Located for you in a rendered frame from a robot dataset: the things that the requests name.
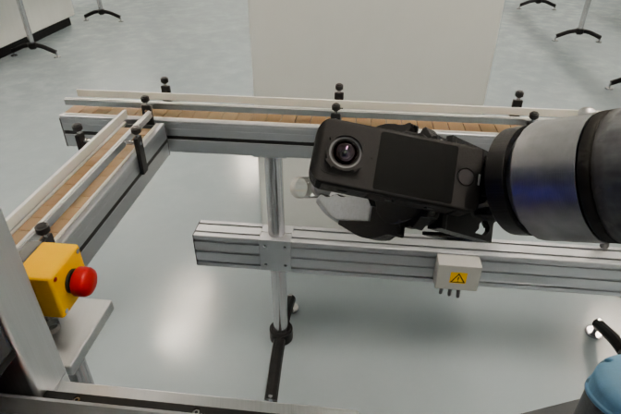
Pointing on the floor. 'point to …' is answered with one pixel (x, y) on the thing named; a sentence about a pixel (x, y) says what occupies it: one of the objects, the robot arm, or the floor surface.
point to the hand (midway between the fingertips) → (322, 185)
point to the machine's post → (25, 328)
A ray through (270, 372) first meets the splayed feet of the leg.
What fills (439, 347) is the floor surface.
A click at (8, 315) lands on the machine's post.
